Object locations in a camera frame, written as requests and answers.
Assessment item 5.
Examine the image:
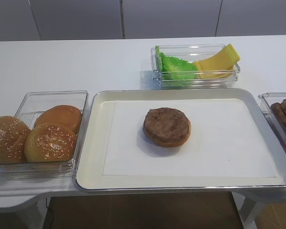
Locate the yellow cheese slice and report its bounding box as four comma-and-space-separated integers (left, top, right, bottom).
194, 44, 240, 71
193, 61, 234, 79

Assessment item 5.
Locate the green lettuce leaf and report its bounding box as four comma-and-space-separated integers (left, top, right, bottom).
155, 46, 197, 80

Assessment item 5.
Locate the clear lettuce cheese container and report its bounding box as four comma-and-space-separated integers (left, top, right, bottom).
151, 44, 240, 89

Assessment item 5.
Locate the brown meat patty on bun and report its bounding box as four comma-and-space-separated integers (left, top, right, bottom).
143, 107, 190, 142

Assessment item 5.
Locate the silver metal tray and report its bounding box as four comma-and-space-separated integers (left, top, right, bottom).
76, 88, 286, 191

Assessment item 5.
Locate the plain bun bottom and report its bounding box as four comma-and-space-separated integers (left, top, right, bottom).
34, 105, 82, 134

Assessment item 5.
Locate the white paper sheet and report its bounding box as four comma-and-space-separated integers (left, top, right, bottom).
103, 99, 277, 178

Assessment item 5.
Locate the yellow cheese slice in container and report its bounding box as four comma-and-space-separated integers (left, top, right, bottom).
193, 61, 234, 79

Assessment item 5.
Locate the right sesame bun top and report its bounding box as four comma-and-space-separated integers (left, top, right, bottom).
24, 123, 77, 163

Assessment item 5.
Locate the sesame bun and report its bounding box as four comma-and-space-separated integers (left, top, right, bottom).
0, 116, 31, 164
24, 123, 77, 163

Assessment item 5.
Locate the clear bun container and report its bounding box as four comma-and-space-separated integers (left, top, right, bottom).
0, 91, 89, 179

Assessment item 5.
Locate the brown meat patty left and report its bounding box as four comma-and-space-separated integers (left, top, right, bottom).
271, 103, 286, 128

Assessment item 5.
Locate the left sesame bun top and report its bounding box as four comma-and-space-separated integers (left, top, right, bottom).
0, 116, 31, 164

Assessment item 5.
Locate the clear patty tomato container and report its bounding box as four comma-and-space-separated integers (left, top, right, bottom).
258, 92, 286, 152

